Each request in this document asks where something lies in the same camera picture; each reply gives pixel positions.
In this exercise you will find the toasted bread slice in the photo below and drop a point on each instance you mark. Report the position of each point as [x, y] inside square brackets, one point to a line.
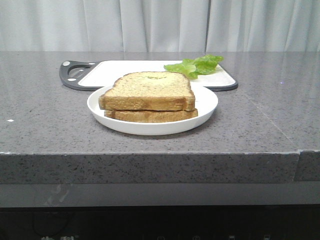
[150, 116]
[149, 90]

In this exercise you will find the green lettuce leaf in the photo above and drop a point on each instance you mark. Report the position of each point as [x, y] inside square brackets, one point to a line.
[192, 68]

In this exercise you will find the white round plate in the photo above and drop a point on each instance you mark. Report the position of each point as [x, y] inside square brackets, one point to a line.
[206, 102]

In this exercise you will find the white cutting board black rim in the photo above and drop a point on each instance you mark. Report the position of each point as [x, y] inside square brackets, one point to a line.
[91, 76]

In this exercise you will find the white curtain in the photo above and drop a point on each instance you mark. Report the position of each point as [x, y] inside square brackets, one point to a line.
[160, 25]

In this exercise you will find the black appliance front panel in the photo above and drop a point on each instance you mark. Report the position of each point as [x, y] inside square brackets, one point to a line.
[248, 222]

